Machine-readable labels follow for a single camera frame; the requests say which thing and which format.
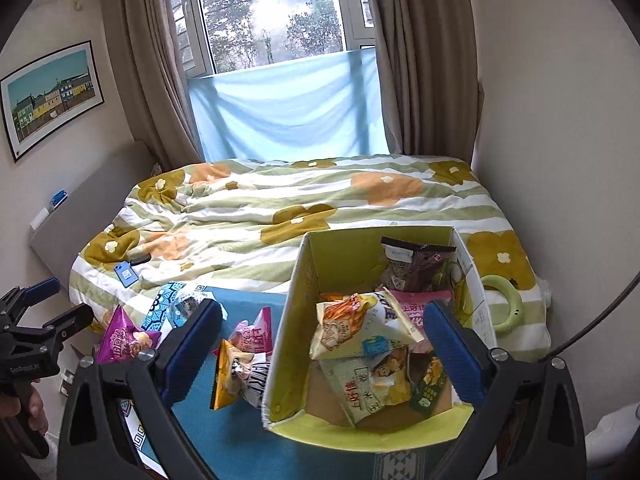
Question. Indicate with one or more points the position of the patterned blue low table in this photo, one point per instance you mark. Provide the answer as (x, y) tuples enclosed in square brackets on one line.
[(240, 435)]

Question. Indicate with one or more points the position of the floral striped blanket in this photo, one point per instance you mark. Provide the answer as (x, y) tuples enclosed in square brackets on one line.
[(250, 200)]

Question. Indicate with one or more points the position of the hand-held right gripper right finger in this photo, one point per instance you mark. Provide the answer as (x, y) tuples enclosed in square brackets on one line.
[(452, 350)]

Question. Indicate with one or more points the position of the white framed window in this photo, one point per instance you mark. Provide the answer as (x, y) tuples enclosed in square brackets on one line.
[(275, 15)]

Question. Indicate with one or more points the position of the small pink snack packet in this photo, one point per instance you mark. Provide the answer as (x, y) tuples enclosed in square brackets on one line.
[(250, 335)]

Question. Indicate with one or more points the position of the dark brown snack packet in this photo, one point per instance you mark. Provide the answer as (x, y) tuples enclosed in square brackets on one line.
[(425, 265)]

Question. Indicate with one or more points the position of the purple snack packet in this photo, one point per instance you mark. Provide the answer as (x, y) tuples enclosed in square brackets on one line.
[(125, 340)]

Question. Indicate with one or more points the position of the blue phone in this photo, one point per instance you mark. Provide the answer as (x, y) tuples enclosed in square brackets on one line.
[(126, 275)]

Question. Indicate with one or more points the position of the plain orange snack packet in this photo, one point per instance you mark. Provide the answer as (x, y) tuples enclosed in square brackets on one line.
[(332, 300)]

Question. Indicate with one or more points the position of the white printed snack packet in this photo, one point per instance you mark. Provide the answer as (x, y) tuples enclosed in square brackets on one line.
[(355, 385)]

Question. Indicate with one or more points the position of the framed houses picture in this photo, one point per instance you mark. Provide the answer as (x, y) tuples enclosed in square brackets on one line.
[(50, 95)]

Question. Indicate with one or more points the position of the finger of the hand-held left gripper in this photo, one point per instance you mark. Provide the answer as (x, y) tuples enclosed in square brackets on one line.
[(40, 291), (67, 325)]

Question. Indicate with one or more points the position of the large pink snack packet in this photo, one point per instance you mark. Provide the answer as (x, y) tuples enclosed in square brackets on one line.
[(417, 316)]

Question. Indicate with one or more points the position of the person's left hand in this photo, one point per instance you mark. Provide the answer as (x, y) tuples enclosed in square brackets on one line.
[(35, 407)]

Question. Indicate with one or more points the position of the dark green snack packet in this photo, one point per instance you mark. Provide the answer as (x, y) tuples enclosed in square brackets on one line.
[(427, 387)]

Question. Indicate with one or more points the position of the grey bed headboard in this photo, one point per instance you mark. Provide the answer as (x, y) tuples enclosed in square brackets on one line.
[(95, 195)]

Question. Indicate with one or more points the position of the black white striped snack packet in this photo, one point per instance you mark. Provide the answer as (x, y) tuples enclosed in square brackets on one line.
[(257, 382)]

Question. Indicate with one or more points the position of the white cloth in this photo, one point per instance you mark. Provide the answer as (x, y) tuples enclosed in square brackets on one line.
[(610, 445)]

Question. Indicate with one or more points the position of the small white box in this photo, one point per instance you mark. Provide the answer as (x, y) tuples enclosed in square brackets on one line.
[(39, 220)]

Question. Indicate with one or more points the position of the small blue white device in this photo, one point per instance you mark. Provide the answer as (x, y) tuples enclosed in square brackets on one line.
[(58, 198)]

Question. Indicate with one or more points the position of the light blue snack packet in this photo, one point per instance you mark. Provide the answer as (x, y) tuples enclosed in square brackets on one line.
[(185, 307)]

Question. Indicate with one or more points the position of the yellow green cardboard box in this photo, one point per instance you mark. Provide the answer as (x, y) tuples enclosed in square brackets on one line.
[(295, 360)]

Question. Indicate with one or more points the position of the small dark flat object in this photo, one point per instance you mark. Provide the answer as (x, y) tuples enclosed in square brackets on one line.
[(141, 259)]

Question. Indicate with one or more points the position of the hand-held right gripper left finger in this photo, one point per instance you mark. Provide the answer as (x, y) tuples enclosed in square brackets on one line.
[(190, 355)]

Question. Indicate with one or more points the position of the brown window curtain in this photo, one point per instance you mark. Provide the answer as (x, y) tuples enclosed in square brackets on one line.
[(425, 60), (150, 60)]

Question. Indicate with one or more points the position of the white orange cartoon snack packet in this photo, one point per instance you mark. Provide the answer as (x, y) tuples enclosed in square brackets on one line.
[(345, 325)]

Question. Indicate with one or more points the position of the white wall socket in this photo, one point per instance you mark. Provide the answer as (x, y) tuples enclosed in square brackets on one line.
[(66, 385)]

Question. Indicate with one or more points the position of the light blue window cloth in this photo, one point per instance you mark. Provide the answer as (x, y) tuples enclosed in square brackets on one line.
[(290, 110)]

